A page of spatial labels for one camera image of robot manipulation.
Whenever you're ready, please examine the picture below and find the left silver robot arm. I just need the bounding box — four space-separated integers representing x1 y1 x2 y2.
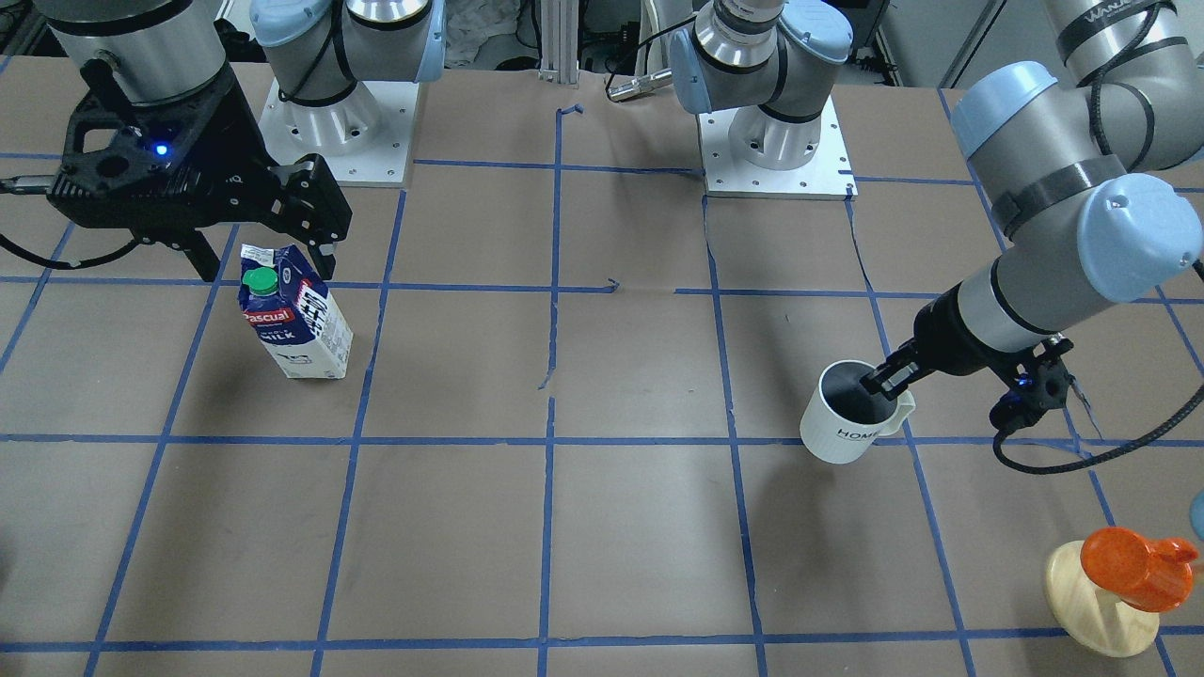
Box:
667 1 1202 399

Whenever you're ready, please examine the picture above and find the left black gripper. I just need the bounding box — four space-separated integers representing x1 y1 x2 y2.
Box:
857 287 1019 396

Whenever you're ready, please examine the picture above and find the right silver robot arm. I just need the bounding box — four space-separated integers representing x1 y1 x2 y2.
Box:
4 1 445 281

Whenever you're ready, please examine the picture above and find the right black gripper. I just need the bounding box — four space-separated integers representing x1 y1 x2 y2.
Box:
47 64 353 283

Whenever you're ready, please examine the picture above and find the light blue mug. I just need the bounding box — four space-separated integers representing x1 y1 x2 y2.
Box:
1188 490 1204 541

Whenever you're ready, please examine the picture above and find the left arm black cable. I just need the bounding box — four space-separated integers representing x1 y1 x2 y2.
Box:
991 0 1204 477

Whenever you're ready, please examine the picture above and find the white grey mug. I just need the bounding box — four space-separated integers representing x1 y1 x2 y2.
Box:
799 360 916 465

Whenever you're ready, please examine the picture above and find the orange mug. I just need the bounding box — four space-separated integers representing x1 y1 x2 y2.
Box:
1080 526 1200 613

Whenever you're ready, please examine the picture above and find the wooden mug tree stand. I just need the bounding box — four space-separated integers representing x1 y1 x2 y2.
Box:
1041 540 1161 659

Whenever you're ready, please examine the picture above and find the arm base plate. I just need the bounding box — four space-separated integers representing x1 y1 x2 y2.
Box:
696 98 858 200
260 81 424 188

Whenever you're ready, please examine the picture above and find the aluminium frame post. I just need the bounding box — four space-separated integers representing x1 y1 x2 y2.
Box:
538 0 580 88

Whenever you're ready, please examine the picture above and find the blue white milk carton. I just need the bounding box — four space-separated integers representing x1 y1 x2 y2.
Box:
237 245 354 379

